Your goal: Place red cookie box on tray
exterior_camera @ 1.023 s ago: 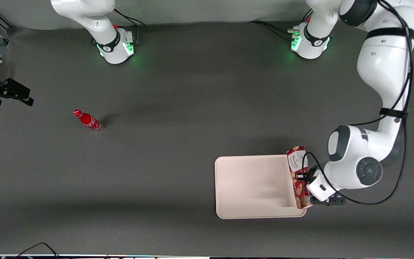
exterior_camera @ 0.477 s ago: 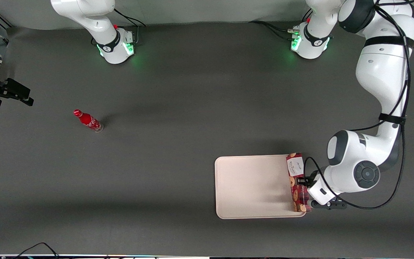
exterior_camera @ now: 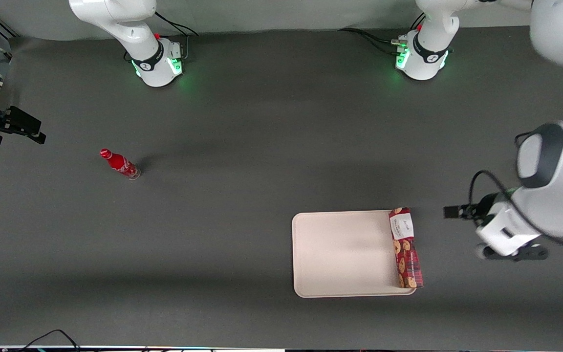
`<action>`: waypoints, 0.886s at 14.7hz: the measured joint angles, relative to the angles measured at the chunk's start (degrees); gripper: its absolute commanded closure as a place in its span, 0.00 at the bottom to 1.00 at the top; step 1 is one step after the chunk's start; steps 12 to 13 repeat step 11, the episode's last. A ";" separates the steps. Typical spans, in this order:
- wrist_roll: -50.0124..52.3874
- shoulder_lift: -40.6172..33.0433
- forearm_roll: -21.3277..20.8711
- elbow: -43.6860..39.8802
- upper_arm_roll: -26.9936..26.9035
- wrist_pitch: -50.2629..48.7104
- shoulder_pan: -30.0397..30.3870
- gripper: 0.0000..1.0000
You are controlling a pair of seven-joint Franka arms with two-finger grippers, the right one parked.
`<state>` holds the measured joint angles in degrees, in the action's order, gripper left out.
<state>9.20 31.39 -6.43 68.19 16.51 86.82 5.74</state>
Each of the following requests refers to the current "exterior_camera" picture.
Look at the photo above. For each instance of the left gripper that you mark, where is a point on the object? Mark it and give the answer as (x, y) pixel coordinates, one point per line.
(483, 207)

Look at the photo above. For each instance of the red cookie box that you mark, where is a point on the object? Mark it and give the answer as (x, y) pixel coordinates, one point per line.
(407, 254)

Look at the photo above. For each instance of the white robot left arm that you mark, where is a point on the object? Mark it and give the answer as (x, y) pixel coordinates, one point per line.
(562, 190)

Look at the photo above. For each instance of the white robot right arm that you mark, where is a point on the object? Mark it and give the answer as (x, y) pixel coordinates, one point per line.
(132, 34)

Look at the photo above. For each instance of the beige plastic tray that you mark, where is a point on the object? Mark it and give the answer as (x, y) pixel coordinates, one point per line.
(345, 253)

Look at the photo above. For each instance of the red cola bottle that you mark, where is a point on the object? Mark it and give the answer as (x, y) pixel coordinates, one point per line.
(120, 164)

